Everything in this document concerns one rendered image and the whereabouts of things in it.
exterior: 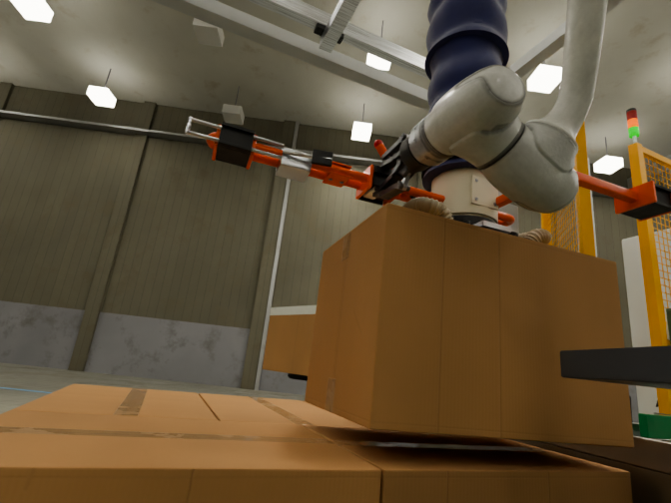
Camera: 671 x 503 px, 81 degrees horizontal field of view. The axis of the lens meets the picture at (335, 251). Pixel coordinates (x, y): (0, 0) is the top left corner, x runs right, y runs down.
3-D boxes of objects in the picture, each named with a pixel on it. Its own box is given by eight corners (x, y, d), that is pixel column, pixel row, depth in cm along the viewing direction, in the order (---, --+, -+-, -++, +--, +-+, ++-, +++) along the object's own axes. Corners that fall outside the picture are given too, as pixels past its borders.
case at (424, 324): (496, 418, 117) (495, 286, 128) (635, 448, 80) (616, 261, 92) (304, 401, 99) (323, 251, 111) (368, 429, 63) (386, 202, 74)
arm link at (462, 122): (410, 133, 69) (463, 180, 72) (473, 80, 55) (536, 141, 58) (434, 95, 73) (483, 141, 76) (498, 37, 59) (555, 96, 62)
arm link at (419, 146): (421, 147, 69) (403, 161, 75) (462, 162, 73) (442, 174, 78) (424, 104, 72) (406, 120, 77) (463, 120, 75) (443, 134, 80)
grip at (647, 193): (640, 222, 94) (637, 203, 95) (681, 210, 86) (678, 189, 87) (614, 214, 91) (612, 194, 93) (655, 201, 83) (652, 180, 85)
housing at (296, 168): (303, 184, 93) (306, 167, 94) (311, 172, 87) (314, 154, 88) (274, 176, 91) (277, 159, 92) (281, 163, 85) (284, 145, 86)
